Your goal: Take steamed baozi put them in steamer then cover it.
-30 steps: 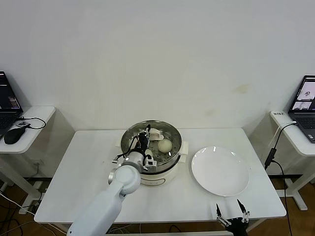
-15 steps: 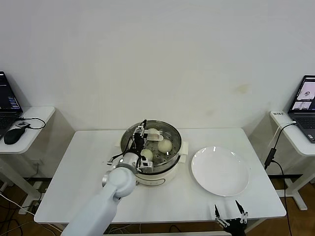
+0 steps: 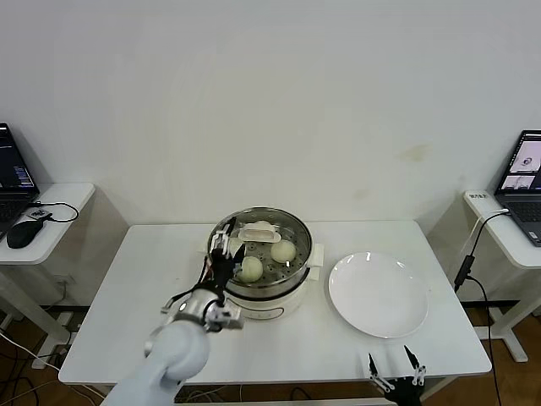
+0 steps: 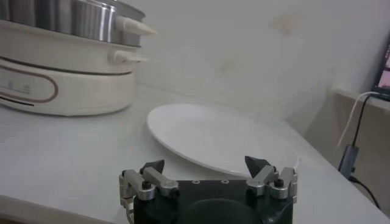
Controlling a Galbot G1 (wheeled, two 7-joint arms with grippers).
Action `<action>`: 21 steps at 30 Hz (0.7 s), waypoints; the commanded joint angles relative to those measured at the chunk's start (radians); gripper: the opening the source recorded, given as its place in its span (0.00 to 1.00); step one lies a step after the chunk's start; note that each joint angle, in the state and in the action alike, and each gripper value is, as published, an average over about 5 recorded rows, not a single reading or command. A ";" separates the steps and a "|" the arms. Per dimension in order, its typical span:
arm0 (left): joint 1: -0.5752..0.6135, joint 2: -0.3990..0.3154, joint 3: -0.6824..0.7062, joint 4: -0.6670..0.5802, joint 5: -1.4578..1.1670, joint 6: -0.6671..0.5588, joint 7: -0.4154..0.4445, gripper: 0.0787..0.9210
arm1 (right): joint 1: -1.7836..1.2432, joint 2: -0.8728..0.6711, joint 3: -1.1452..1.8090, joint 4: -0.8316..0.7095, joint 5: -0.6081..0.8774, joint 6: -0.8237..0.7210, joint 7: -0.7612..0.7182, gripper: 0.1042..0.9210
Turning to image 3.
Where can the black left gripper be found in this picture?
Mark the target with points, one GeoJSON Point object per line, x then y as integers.
{"type": "Point", "coordinates": [220, 272]}

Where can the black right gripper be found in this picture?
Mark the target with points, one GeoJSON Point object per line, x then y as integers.
{"type": "Point", "coordinates": [403, 393]}

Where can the round glass pot lid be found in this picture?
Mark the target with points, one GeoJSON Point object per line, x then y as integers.
{"type": "Point", "coordinates": [258, 234]}

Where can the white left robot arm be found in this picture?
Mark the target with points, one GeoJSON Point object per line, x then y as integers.
{"type": "Point", "coordinates": [177, 347]}

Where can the perforated steel steamer basket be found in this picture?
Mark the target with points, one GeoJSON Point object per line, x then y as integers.
{"type": "Point", "coordinates": [274, 291]}

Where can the round white plate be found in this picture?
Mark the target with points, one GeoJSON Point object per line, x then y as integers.
{"type": "Point", "coordinates": [380, 296]}

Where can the white electric cooking pot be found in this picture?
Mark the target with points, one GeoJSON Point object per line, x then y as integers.
{"type": "Point", "coordinates": [270, 311]}

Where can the white side table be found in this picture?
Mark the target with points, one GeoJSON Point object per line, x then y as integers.
{"type": "Point", "coordinates": [72, 194]}
{"type": "Point", "coordinates": [507, 254]}

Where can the white floor power strip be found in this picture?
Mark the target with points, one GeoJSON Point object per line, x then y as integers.
{"type": "Point", "coordinates": [69, 318]}

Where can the small black usb hub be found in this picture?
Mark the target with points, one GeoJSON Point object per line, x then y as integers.
{"type": "Point", "coordinates": [40, 213]}

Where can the dark open laptop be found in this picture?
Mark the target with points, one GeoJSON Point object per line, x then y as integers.
{"type": "Point", "coordinates": [12, 169]}
{"type": "Point", "coordinates": [524, 211]}

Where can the black computer mouse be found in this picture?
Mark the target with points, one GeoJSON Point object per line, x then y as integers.
{"type": "Point", "coordinates": [24, 234]}

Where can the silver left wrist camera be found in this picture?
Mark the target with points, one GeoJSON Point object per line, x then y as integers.
{"type": "Point", "coordinates": [230, 319]}

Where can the white wall outlet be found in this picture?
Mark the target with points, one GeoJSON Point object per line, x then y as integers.
{"type": "Point", "coordinates": [63, 280]}

